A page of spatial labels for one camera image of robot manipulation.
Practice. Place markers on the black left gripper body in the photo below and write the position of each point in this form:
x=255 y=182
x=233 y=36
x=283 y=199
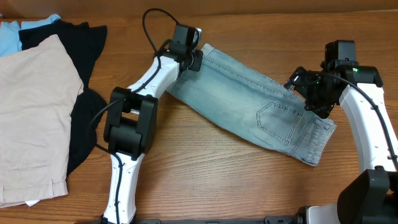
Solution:
x=195 y=61

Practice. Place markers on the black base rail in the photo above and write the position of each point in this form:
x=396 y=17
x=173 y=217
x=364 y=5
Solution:
x=288 y=219

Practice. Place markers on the beige shorts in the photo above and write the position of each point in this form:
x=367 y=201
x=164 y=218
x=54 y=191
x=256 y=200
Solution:
x=39 y=88

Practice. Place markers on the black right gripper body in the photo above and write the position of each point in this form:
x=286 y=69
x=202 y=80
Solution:
x=313 y=89

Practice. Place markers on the light blue denim shorts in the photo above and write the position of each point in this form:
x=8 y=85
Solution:
x=253 y=106

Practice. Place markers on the light blue shirt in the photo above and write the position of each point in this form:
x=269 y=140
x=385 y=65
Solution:
x=10 y=41

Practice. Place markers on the black garment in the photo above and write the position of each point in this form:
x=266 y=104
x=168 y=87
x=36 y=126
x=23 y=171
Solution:
x=84 y=45

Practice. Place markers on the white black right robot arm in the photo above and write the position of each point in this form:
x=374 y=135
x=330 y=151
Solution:
x=372 y=196

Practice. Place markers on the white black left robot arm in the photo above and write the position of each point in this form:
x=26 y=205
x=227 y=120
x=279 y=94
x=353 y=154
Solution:
x=132 y=118

